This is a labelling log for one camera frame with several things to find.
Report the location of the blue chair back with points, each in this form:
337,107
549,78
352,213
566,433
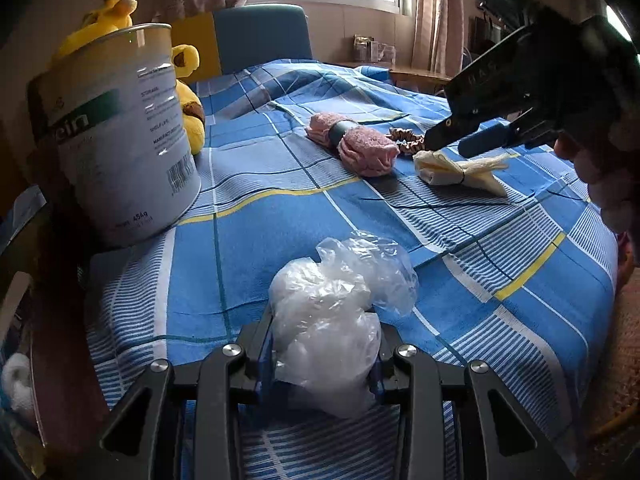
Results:
260,40

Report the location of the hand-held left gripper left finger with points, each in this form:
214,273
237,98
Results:
261,375

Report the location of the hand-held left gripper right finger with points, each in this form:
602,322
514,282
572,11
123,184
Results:
382,377

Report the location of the clear plastic containers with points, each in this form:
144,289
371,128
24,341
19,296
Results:
372,50

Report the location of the pink rolled towel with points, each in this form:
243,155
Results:
370,152

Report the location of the person's right hand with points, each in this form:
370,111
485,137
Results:
615,200

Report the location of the blue plaid bedsheet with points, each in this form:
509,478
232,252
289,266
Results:
260,240

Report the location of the brown satin scrunchie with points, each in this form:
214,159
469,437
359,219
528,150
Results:
407,139

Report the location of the yellow chair back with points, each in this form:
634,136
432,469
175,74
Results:
200,35

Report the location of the clear plastic bag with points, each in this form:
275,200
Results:
325,340

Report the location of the cream cloth bow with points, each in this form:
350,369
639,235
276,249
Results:
440,167

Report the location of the yellow plush toy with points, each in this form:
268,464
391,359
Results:
192,110

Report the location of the wicker chair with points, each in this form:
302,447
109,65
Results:
620,370

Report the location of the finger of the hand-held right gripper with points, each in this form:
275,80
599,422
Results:
490,141
480,85

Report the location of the white tin can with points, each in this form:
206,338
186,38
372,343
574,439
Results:
120,160

